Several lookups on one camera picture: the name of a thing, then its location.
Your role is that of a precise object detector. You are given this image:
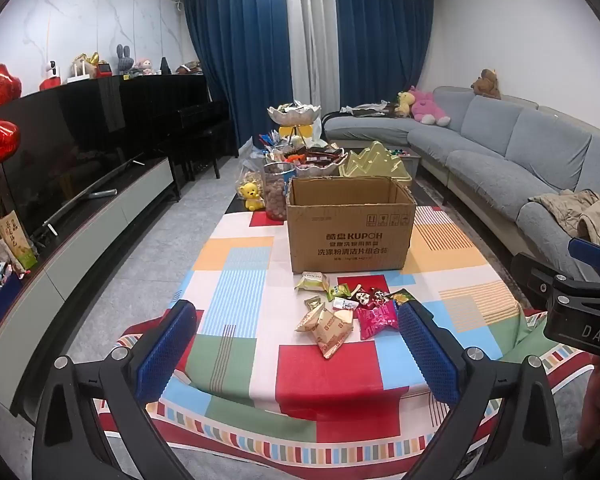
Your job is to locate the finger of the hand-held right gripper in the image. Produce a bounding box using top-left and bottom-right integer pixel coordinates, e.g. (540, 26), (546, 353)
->
(568, 237), (600, 282)
(510, 252), (562, 312)

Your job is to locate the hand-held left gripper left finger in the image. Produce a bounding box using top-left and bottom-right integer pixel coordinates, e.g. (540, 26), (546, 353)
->
(32, 300), (198, 480)

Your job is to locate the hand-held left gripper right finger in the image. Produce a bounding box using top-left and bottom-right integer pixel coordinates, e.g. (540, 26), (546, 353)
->
(397, 302), (578, 480)

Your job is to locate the brown cardboard box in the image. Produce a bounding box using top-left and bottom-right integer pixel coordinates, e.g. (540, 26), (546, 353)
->
(285, 176), (417, 275)

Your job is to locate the beige jacket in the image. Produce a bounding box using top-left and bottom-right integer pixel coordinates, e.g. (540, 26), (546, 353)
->
(529, 189), (600, 253)

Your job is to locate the pink snack packet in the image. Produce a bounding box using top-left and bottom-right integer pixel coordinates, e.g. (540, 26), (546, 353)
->
(355, 301), (400, 341)

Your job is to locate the tan snack packet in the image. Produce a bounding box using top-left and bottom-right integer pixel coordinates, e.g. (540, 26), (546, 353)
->
(295, 304), (331, 333)
(312, 317), (355, 360)

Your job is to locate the colourful patchwork tablecloth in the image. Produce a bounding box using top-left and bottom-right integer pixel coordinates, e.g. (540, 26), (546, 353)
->
(94, 205), (598, 466)

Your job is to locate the grey television cabinet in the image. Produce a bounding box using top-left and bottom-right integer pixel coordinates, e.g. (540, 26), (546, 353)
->
(0, 155), (181, 418)

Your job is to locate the yellow green cake packet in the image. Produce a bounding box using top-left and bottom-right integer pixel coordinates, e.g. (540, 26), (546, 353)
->
(294, 271), (331, 293)

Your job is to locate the grey sectional sofa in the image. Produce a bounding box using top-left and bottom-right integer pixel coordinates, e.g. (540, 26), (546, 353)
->
(325, 85), (600, 306)

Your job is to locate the blue storage box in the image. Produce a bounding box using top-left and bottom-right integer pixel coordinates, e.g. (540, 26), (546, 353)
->
(0, 260), (23, 331)

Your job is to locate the yellow bear toy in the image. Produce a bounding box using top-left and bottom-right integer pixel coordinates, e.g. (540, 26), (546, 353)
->
(237, 182), (262, 212)

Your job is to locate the tan green snack box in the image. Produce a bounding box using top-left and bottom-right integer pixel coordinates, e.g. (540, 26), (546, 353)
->
(0, 210), (38, 273)

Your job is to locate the gold mountain shaped box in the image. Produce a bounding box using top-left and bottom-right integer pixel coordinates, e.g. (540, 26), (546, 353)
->
(339, 141), (412, 186)

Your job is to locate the clear jar of brown balls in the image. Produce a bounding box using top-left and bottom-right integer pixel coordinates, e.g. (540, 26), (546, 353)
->
(262, 162), (297, 221)

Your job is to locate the brown plush bear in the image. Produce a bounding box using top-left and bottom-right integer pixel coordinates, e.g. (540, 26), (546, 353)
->
(471, 68), (502, 100)

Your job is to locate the pink plush toy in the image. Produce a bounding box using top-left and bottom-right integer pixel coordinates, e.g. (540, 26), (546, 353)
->
(410, 86), (452, 127)

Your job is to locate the clear plastic snack bag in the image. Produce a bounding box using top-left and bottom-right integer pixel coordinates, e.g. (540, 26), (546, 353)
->
(235, 157), (266, 196)

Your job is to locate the black piano bench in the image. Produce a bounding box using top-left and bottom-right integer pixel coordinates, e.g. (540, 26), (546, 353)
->
(187, 127), (231, 181)

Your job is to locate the black television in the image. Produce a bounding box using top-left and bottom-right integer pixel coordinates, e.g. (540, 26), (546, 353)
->
(0, 77), (148, 246)

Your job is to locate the crumpled clear plastic bag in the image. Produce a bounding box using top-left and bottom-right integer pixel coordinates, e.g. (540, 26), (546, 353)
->
(340, 101), (396, 117)

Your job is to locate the black upright piano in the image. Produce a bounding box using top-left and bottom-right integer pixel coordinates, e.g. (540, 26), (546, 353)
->
(117, 74), (231, 181)

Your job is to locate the white tiered snack bowl stand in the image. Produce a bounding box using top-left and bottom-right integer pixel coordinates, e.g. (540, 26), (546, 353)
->
(252, 102), (348, 178)

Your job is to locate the white router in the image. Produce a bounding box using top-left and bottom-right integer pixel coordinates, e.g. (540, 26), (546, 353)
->
(66, 57), (97, 85)

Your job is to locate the grey bunny plush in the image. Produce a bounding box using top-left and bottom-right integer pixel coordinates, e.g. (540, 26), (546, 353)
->
(116, 44), (135, 77)

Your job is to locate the white red robot toy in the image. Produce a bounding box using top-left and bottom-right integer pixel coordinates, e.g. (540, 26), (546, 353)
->
(39, 59), (62, 92)

